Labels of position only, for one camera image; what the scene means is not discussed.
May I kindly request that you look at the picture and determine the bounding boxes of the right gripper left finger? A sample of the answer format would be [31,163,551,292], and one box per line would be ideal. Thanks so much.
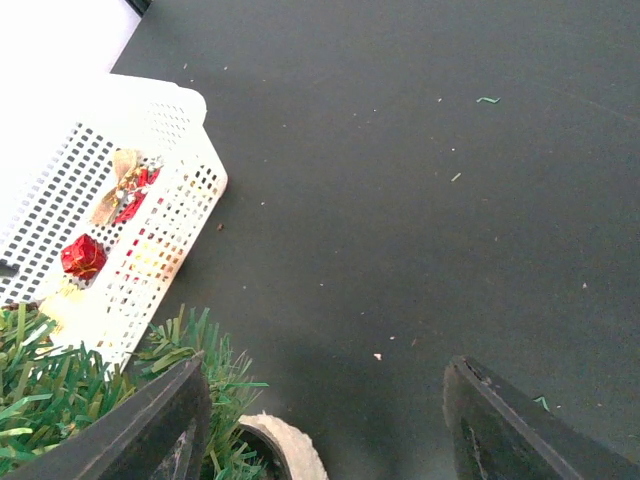
[6,353,211,479]

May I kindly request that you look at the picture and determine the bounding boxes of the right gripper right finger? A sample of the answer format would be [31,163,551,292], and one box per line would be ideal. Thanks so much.
[443,356,639,479]

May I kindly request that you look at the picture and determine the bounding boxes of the small green christmas tree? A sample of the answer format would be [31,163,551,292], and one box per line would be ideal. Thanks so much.
[1,303,266,479]

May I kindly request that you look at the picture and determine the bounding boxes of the white plastic perforated basket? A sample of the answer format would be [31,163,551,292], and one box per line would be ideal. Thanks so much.
[1,74,228,367]

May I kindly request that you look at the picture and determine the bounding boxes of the red star ornament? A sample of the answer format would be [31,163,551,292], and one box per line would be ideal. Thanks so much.
[113,167,161,224]

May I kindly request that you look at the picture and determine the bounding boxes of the white tree pot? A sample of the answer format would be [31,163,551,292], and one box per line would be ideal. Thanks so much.
[239,412,329,480]

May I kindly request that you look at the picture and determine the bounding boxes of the red gift box ornament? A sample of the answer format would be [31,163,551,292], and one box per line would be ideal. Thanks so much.
[60,234,107,281]

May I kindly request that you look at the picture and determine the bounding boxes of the burlap bow ornament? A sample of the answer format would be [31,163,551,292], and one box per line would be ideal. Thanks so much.
[90,149,139,226]

